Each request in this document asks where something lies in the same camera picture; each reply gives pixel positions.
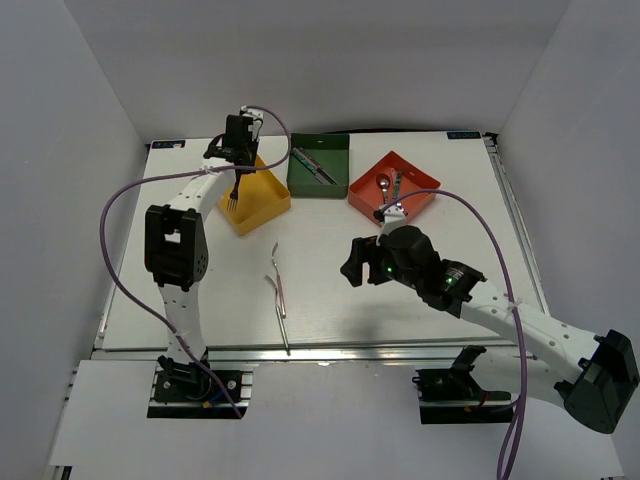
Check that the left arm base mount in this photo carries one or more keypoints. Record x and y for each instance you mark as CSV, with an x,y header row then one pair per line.
x,y
186,392

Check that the knife with dark handle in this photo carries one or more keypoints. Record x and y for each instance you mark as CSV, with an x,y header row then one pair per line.
x,y
312,160

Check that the fork with pink handle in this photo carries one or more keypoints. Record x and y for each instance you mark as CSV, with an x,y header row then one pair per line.
x,y
278,280

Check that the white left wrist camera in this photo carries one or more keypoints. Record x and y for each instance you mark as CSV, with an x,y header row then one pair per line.
x,y
254,118

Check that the spoon with green handle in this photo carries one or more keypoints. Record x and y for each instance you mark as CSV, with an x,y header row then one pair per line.
x,y
393,174

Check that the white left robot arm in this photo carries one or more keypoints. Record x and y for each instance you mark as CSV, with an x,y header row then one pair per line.
x,y
176,252

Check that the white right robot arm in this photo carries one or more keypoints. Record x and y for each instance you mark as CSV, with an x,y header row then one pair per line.
x,y
592,377

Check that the dark green square container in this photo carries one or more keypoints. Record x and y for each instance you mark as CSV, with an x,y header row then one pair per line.
x,y
335,148

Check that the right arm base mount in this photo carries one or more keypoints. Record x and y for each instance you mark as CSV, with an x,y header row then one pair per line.
x,y
450,396

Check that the blue label sticker left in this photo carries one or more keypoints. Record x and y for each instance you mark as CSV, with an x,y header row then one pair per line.
x,y
168,144

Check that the fork with green handle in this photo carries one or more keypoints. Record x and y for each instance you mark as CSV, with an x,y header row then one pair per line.
x,y
279,315

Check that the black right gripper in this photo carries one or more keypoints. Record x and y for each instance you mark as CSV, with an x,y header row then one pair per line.
x,y
364,251

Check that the fork with dark handle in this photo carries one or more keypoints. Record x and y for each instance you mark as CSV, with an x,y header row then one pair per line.
x,y
234,194

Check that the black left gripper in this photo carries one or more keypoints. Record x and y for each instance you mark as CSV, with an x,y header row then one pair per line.
x,y
254,146

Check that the blue label sticker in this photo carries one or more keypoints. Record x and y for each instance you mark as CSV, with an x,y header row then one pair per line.
x,y
463,135
168,144

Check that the spoon with dark handle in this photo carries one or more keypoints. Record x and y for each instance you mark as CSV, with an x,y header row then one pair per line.
x,y
387,187

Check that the yellow square container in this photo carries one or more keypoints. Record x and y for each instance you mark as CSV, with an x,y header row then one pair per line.
x,y
262,197

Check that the blue label sticker right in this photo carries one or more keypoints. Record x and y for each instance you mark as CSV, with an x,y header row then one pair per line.
x,y
463,135

